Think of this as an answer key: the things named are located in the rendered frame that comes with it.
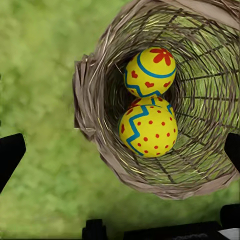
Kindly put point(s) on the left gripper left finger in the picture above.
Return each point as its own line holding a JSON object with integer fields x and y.
{"x": 12, "y": 149}

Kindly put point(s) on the easter egg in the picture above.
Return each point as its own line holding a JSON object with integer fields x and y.
{"x": 150, "y": 73}
{"x": 159, "y": 101}
{"x": 148, "y": 130}

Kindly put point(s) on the wicker basket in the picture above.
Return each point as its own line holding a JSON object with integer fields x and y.
{"x": 127, "y": 34}

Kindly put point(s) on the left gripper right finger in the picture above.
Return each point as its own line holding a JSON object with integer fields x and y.
{"x": 232, "y": 149}

